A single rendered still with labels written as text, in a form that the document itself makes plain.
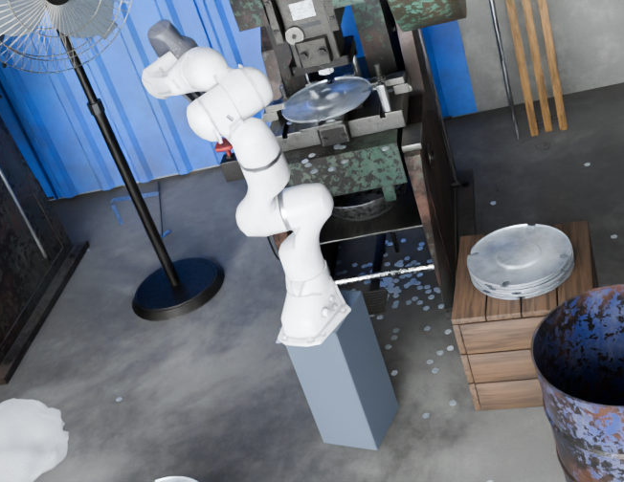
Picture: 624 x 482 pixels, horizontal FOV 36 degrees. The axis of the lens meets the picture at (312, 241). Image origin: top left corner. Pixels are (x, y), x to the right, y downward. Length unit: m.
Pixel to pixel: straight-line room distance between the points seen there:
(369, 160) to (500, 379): 0.78
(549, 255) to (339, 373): 0.67
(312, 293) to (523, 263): 0.59
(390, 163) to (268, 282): 0.92
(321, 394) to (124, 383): 0.97
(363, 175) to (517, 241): 0.54
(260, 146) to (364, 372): 0.78
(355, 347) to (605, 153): 1.64
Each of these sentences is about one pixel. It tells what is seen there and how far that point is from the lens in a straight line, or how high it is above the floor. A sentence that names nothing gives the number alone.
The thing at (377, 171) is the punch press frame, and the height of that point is 0.56.
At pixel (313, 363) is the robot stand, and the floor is 0.33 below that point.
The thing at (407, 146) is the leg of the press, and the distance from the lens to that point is 2.89.
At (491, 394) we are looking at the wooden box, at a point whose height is 0.06.
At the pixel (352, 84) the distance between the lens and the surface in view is 3.05.
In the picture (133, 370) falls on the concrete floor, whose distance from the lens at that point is 3.52.
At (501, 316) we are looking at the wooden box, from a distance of 2.61.
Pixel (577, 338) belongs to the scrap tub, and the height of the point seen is 0.36.
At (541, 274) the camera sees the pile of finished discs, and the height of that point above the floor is 0.40.
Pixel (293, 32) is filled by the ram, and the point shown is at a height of 1.01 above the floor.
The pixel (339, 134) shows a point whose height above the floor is 0.68.
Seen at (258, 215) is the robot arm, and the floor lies 0.82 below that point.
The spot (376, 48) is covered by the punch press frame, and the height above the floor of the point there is 0.79.
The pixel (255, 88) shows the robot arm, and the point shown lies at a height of 1.13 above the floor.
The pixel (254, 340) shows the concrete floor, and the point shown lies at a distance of 3.39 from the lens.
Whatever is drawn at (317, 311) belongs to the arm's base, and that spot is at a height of 0.52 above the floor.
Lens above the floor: 1.96
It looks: 31 degrees down
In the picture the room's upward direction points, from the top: 19 degrees counter-clockwise
